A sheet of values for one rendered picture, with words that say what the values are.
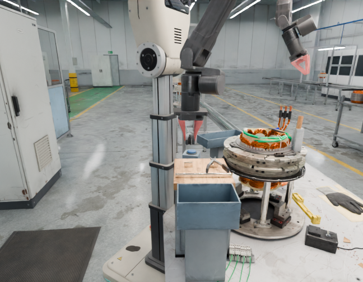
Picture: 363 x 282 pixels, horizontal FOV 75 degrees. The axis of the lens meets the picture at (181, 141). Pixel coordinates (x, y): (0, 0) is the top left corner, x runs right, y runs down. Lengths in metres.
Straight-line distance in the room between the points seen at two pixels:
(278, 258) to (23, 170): 2.40
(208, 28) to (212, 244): 0.60
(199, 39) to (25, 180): 2.42
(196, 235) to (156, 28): 0.79
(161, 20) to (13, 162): 2.13
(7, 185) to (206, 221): 2.46
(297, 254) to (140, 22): 1.06
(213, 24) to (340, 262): 0.86
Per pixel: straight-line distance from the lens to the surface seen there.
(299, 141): 0.98
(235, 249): 0.89
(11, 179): 2.86
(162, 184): 1.26
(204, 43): 0.69
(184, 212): 0.65
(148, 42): 1.10
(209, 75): 0.68
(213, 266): 0.80
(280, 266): 0.93
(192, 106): 0.70
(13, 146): 2.70
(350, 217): 1.30
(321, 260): 1.01
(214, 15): 0.71
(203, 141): 1.18
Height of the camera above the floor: 1.41
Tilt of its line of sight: 18 degrees down
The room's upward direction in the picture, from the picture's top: straight up
